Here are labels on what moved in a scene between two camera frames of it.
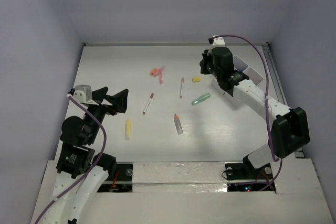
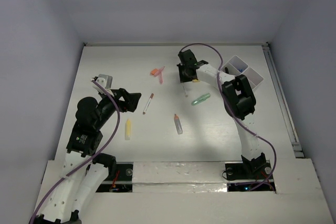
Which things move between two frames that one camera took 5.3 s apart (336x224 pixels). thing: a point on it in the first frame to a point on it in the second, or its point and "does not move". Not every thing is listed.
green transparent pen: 202,98 does not move
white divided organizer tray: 245,70 does not move
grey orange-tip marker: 178,124 does not move
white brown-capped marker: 181,87 to 186,94
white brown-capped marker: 148,103 does not move
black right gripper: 204,68 to 182,78
